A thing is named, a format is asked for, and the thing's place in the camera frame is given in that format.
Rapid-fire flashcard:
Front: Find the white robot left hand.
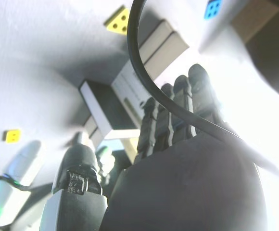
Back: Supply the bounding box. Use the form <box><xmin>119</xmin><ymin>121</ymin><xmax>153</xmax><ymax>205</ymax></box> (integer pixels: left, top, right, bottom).
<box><xmin>39</xmin><ymin>64</ymin><xmax>267</xmax><ymax>231</ymax></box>

